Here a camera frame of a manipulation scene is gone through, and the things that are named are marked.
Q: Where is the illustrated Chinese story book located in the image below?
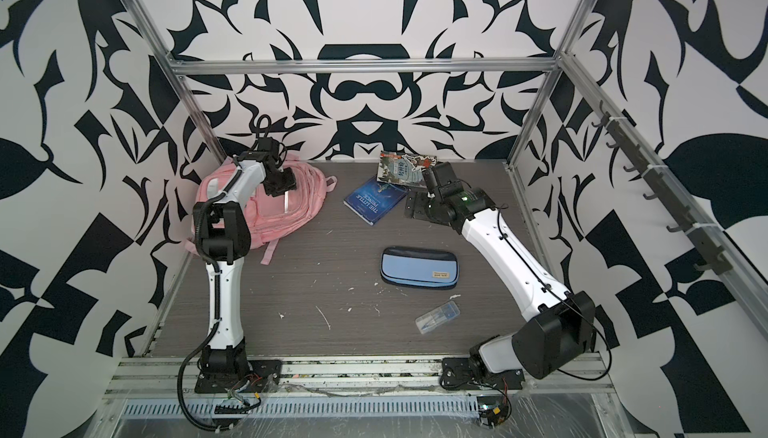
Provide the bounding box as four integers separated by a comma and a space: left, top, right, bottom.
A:
376, 151, 439, 189

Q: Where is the pink student backpack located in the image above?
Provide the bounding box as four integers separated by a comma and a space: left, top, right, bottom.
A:
183, 155, 338, 266

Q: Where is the blue pencil case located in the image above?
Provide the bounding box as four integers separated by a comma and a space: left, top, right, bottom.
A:
380, 246, 459, 289

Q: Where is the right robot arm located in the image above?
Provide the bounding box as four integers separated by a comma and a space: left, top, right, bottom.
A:
408, 162, 596, 379

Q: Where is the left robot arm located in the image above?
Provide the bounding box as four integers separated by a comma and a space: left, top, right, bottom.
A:
193, 137, 296, 379

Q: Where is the blue Little Prince book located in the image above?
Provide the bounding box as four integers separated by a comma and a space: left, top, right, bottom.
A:
344, 177, 408, 226

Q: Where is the clear plastic ruler box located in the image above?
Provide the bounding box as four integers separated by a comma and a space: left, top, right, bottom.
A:
415, 300, 461, 334

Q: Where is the small green circuit board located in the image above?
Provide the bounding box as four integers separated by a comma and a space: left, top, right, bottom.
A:
478, 397, 511, 429

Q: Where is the grey hook rack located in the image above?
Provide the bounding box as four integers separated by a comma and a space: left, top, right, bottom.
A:
594, 100, 734, 275

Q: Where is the aluminium frame crossbar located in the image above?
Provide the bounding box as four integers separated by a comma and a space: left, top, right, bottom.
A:
169, 58, 556, 76

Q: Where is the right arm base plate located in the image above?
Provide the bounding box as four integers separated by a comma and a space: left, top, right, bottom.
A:
438, 357, 525, 391

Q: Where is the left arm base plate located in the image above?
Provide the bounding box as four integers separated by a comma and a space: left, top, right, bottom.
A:
194, 359, 283, 394

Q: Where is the white vented cable duct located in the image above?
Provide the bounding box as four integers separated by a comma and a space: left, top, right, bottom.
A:
119, 395, 481, 421

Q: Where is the aluminium front rail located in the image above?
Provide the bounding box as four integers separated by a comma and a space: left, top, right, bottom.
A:
103, 353, 615, 399

